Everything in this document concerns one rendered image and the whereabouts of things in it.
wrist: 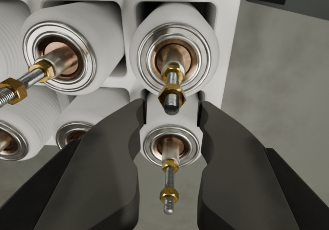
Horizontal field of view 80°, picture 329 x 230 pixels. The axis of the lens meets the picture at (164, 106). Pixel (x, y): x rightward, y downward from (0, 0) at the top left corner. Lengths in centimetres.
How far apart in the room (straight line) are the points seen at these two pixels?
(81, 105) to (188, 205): 65
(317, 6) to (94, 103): 27
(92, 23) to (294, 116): 54
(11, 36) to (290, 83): 54
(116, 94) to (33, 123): 12
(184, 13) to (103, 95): 17
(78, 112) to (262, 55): 40
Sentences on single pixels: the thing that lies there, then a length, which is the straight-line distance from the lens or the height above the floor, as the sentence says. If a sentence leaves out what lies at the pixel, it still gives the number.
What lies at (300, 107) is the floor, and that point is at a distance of 61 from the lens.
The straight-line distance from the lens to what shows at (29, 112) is 34.
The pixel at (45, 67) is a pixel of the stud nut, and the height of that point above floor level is 29.
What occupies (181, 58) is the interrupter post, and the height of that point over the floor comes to 27.
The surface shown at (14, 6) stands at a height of 17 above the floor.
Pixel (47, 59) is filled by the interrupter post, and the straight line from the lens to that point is 21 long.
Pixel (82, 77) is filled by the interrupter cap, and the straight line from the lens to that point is 23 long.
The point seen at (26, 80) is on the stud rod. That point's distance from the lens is 19.
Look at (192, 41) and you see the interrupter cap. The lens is 20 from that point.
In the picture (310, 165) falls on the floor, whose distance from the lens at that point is 78.
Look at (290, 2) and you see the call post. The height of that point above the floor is 17.
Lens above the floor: 45
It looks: 58 degrees down
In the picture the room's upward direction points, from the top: 174 degrees counter-clockwise
